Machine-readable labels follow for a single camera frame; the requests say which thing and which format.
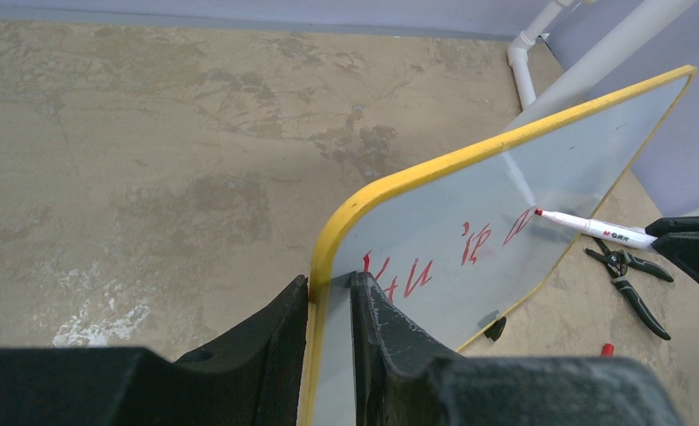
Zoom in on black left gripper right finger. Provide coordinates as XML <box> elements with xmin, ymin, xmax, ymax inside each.
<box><xmin>349</xmin><ymin>272</ymin><xmax>681</xmax><ymax>425</ymax></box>

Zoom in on red marker cap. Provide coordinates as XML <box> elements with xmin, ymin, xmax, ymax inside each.
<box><xmin>601</xmin><ymin>343</ymin><xmax>615</xmax><ymax>357</ymax></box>

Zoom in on red whiteboard marker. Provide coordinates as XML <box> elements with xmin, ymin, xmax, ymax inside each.
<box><xmin>535</xmin><ymin>209</ymin><xmax>657</xmax><ymax>251</ymax></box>

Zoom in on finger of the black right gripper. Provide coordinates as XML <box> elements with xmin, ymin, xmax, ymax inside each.
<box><xmin>645</xmin><ymin>216</ymin><xmax>699</xmax><ymax>284</ymax></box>

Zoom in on white vertical pole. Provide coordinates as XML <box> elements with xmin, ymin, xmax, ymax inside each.
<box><xmin>505</xmin><ymin>0</ymin><xmax>695</xmax><ymax>130</ymax></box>

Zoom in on black handled pliers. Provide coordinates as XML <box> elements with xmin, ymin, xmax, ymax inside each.
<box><xmin>583</xmin><ymin>238</ymin><xmax>675</xmax><ymax>343</ymax></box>

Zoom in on yellow framed whiteboard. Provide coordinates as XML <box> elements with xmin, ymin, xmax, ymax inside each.
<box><xmin>298</xmin><ymin>65</ymin><xmax>696</xmax><ymax>425</ymax></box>

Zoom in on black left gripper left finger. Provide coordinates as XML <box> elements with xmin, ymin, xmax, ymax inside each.
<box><xmin>0</xmin><ymin>275</ymin><xmax>309</xmax><ymax>425</ymax></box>

